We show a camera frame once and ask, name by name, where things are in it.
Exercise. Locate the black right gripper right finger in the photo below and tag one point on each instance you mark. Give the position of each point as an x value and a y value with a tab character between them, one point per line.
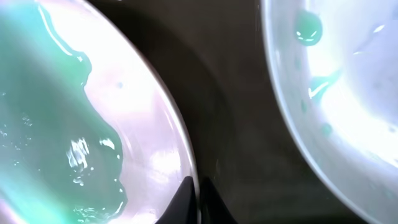
213	209

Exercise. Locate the grey serving tray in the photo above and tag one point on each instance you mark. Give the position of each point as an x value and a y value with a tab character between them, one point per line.
210	56

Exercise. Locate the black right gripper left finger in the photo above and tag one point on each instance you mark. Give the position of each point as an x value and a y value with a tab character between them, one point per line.
183	207

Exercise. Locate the white plate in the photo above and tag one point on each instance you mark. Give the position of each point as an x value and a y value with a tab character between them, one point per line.
333	66

